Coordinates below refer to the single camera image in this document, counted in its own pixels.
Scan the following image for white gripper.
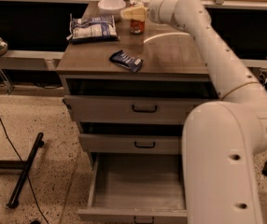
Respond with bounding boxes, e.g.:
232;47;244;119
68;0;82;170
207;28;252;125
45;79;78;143
120;0;175;24

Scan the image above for black table leg stand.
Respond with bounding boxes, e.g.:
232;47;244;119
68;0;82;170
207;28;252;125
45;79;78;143
0;133;44;209

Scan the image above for grey drawer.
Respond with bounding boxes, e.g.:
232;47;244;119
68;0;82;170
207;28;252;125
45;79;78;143
79;134;181;154
78;153;188;224
63;95;205;125

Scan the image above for bottom grey drawer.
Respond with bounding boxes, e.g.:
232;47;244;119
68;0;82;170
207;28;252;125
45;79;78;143
78;153;188;224

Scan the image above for white bowl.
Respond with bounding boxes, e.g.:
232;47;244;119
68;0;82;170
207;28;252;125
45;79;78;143
98;0;126;21

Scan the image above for grey drawer cabinet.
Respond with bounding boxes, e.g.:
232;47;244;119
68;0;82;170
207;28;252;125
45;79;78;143
55;1;221;170

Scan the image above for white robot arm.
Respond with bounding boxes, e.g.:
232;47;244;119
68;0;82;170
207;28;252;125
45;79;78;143
120;0;267;224

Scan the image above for middle grey drawer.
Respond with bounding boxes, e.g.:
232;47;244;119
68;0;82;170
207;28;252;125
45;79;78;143
79;134;181;154

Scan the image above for blue white chip bag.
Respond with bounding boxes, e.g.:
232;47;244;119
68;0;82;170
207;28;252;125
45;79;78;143
66;15;119;44

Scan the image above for red coke can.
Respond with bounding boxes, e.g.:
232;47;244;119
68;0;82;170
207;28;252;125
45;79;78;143
129;0;147;35

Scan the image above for top grey drawer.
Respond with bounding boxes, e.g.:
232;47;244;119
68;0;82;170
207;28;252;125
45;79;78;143
63;95;205;125

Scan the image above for small dark blue snack packet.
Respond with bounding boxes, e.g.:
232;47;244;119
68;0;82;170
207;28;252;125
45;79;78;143
109;50;143;72

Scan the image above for black cable on left floor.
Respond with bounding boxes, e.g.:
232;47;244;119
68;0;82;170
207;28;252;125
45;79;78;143
0;94;49;224

